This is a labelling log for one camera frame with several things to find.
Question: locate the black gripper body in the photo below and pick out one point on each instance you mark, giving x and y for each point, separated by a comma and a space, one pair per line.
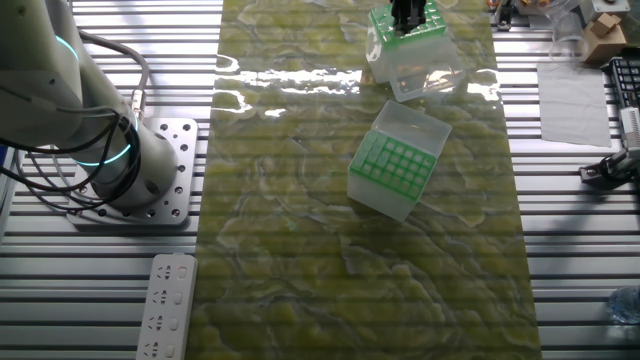
409, 6

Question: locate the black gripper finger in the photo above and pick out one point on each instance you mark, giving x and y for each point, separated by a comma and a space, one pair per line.
400, 22
417, 21

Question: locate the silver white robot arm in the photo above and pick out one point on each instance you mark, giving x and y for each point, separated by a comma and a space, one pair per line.
50, 75

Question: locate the clear tip box green rack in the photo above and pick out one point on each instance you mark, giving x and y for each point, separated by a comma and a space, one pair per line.
385, 60
380, 197

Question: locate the clear plastic container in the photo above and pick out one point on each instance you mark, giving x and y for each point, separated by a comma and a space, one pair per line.
567, 35

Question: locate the white paper sheet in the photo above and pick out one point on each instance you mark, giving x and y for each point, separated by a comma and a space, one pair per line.
575, 105

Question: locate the grey metal device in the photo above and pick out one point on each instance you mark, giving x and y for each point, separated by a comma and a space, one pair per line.
605, 6

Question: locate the brown cardboard box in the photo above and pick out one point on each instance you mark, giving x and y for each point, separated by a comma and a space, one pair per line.
605, 42

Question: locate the black keyboard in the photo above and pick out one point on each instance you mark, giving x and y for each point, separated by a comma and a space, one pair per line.
627, 82

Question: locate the green marble patterned mat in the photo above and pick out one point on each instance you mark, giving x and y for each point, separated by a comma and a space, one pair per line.
300, 250

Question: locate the clear water bottle blue cap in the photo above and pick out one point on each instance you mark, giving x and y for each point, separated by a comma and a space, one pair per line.
627, 305

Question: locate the white power strip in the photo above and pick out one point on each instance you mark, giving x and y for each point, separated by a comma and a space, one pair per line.
167, 320

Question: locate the black metal bracket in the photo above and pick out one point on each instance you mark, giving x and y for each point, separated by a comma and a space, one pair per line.
504, 17

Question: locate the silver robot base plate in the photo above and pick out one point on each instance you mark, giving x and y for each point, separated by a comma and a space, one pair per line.
185, 150

